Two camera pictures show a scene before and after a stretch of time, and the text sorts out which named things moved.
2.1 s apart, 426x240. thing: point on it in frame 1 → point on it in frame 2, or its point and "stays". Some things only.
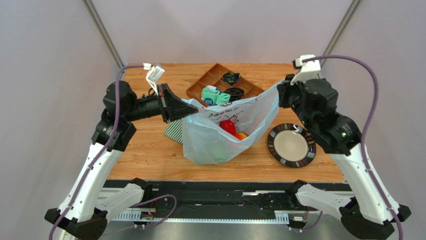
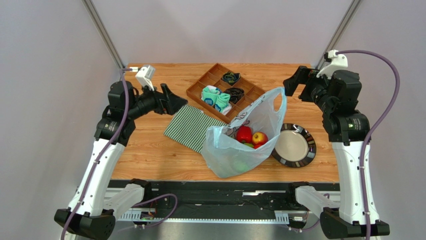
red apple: x=241 y=135 → x=259 y=138
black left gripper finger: x=172 y=100 stays
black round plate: x=291 y=145 stays
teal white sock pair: x=214 y=96 stays
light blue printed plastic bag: x=203 y=142 → x=224 y=156
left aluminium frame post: x=103 y=33 stays
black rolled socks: x=235 y=93 stays
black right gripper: x=284 y=94 → x=303 y=83
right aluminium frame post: x=352 y=8 stays
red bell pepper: x=229 y=125 → x=244 y=133
